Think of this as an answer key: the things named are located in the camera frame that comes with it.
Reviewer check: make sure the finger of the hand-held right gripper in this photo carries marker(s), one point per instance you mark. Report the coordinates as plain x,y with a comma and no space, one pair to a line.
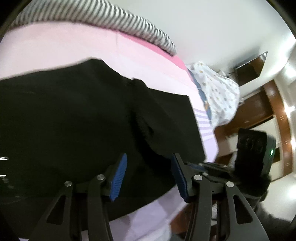
217,170

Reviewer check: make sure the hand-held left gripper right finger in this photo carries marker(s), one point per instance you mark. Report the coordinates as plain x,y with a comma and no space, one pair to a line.
180,178

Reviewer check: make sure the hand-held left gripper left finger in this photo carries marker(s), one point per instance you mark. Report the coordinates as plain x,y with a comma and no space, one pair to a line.
119,176

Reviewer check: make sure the black pants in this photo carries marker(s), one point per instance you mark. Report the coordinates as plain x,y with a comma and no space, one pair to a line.
69,115

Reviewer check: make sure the person's right forearm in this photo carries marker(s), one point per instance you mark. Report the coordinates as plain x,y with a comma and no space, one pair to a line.
272,222

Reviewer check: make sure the brown wooden cabinet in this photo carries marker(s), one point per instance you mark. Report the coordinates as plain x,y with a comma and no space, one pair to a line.
254,104

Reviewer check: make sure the white dotted cloth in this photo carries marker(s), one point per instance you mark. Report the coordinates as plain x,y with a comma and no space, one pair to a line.
219,92

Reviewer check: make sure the pink purple bed sheet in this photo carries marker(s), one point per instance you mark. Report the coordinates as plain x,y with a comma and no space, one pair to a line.
69,44

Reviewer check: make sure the grey white striped quilt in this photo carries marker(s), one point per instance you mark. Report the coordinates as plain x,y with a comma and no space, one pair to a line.
129,25

